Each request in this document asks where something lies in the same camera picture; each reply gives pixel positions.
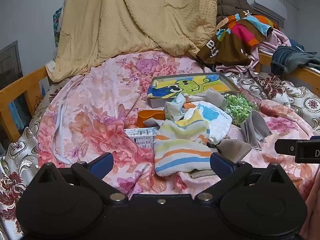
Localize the yellow dotted blanket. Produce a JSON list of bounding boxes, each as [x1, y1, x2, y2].
[[47, 0, 218, 83]]

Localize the grey panelled door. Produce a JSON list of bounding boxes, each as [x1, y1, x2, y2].
[[0, 41, 25, 86]]

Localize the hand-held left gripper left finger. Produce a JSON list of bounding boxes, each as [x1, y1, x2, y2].
[[37, 152, 127, 205]]

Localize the wooden bed headboard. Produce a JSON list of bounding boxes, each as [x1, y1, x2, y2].
[[259, 51, 320, 93]]

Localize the teal patterned wall hanging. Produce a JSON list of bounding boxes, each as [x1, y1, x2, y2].
[[53, 7, 63, 48]]

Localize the taupe cloth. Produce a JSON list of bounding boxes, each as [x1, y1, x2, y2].
[[217, 138, 252, 164]]

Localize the grey shallow tray box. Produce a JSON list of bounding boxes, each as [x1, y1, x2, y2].
[[149, 72, 242, 109]]

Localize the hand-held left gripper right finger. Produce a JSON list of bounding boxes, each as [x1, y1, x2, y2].
[[195, 152, 285, 205]]

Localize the orange plastic cup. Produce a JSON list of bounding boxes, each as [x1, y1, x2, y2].
[[137, 109, 166, 129]]

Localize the pink floral bedsheet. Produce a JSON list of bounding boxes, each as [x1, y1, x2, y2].
[[37, 50, 320, 202]]

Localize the white orange medicine box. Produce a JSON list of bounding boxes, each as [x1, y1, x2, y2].
[[124, 127, 160, 153]]

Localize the white air conditioner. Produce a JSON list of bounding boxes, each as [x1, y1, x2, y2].
[[244, 0, 287, 20]]

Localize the brown quilted jacket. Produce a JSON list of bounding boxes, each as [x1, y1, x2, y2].
[[212, 0, 258, 26]]

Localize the yellow blue cartoon towel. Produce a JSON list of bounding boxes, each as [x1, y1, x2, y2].
[[147, 76, 235, 100]]

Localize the wooden bed frame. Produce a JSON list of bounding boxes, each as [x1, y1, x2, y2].
[[0, 66, 50, 143]]

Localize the blue jeans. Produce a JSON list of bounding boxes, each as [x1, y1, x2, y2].
[[270, 40, 320, 76]]

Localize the white blue mask packet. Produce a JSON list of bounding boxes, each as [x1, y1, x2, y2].
[[164, 94, 188, 122]]

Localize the white cloth with blue print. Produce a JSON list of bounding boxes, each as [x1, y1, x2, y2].
[[184, 101, 233, 143]]

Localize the lilac pink cloth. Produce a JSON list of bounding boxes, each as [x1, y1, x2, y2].
[[215, 29, 292, 75]]

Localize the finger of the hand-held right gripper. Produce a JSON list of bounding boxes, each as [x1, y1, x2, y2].
[[274, 139, 297, 156]]

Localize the blue box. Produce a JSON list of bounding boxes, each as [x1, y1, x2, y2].
[[9, 100, 26, 131]]

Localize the pastel striped sock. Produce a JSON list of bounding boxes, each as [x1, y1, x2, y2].
[[153, 109, 213, 177]]

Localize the brown multicoloured printed shirt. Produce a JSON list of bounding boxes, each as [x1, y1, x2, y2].
[[196, 10, 280, 67]]

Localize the grey cloth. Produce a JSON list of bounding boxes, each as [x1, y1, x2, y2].
[[199, 87, 226, 106], [240, 109, 273, 151]]

